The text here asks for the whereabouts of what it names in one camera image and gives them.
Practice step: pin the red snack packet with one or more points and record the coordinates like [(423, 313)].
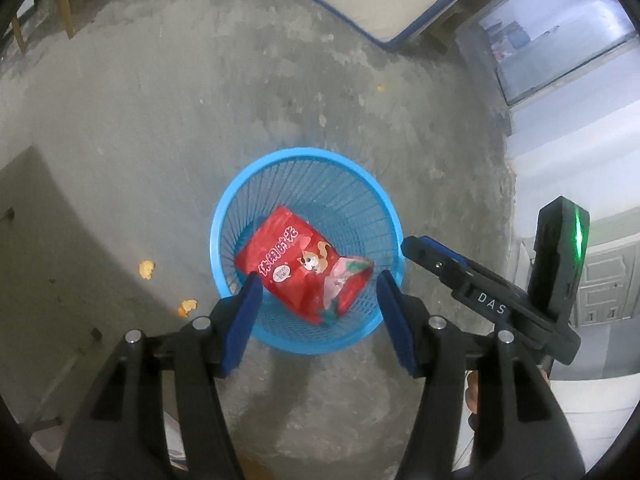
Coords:
[(285, 250)]

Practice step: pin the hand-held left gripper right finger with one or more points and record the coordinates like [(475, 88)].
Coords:
[(395, 320)]

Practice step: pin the white panelled door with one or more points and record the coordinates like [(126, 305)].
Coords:
[(610, 270)]

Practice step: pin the grey-framed doorway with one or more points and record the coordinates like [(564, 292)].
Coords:
[(550, 35)]

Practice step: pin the blue plastic mesh basket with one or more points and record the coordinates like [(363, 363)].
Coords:
[(300, 180)]

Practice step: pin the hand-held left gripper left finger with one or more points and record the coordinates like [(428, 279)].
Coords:
[(245, 320)]

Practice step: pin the orange peel piece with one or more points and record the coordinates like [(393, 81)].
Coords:
[(146, 269), (187, 307)]

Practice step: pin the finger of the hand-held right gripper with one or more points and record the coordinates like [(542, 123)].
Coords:
[(475, 297), (450, 252)]

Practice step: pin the person's right hand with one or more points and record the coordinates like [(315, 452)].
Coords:
[(471, 392)]

